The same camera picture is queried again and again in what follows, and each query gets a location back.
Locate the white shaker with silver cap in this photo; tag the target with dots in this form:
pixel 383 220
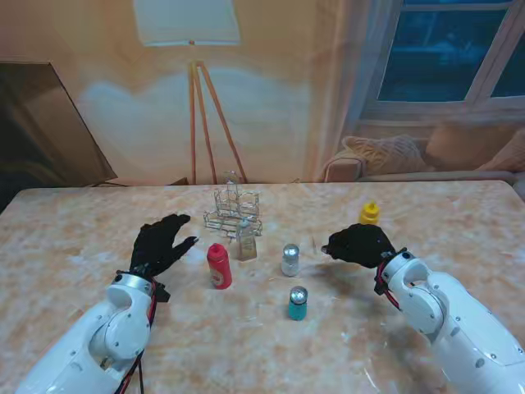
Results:
pixel 290 262

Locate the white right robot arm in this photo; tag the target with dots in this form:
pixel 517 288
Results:
pixel 459 328

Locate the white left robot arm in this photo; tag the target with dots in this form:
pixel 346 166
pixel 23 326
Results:
pixel 102 340

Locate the teal shaker with silver cap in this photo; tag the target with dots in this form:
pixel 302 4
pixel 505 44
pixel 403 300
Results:
pixel 298 308

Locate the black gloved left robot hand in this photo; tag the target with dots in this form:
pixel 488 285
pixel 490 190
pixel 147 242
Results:
pixel 153 246

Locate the white framed window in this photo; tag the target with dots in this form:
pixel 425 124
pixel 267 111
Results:
pixel 430 53

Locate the dark flat television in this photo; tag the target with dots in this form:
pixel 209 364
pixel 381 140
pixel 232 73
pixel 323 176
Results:
pixel 37 131

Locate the red tomato ketchup bottle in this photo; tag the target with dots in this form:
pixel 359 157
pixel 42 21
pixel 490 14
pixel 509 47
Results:
pixel 219 267

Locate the yellow mustard squeeze bottle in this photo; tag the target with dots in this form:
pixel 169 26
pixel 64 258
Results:
pixel 369 215

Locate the clear olive oil bottle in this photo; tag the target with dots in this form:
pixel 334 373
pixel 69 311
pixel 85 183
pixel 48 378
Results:
pixel 246 246

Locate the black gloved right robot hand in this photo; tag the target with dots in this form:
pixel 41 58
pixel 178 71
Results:
pixel 361 246

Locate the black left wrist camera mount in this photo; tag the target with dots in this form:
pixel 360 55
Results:
pixel 162 293

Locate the tripod floor lamp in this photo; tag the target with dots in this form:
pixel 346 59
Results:
pixel 186 20

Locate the beige sofa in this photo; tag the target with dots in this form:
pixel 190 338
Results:
pixel 451 172

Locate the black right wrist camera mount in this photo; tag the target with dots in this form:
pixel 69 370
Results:
pixel 379 287

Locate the knitted beige cushion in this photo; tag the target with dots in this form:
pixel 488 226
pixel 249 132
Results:
pixel 385 154

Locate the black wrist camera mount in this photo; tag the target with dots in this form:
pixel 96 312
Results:
pixel 379 287
pixel 162 293

